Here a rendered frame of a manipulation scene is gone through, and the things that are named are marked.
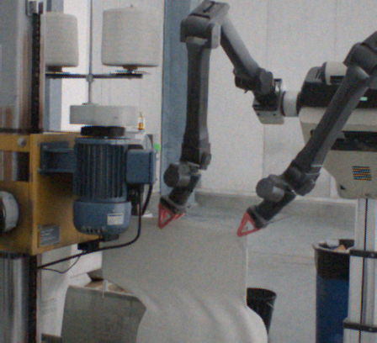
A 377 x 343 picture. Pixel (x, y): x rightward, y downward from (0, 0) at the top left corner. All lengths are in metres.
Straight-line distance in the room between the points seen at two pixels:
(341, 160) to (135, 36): 0.85
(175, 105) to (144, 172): 9.06
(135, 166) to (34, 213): 0.28
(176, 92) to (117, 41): 8.94
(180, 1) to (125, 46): 9.06
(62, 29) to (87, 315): 1.15
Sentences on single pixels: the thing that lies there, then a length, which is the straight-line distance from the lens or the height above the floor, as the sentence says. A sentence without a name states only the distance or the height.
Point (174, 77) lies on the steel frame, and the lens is 10.93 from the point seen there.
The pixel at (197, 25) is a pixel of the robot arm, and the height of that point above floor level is 1.64.
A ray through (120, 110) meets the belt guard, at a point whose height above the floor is 1.40.
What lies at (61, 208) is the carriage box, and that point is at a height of 1.13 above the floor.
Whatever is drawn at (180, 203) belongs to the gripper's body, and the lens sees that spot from 2.16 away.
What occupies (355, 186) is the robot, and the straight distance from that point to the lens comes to 2.51.
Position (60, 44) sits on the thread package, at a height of 1.59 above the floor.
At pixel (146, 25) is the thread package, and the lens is 1.99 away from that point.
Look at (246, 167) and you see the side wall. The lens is 10.71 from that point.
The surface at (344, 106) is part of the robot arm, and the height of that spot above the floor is 1.43.
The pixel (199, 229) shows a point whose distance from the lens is 2.15.
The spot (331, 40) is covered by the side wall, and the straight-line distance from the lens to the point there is 10.35.
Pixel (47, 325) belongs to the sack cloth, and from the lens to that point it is 2.47.
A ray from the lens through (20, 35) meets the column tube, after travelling 1.94.
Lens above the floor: 1.40
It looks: 3 degrees down
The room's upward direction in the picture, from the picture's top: 1 degrees clockwise
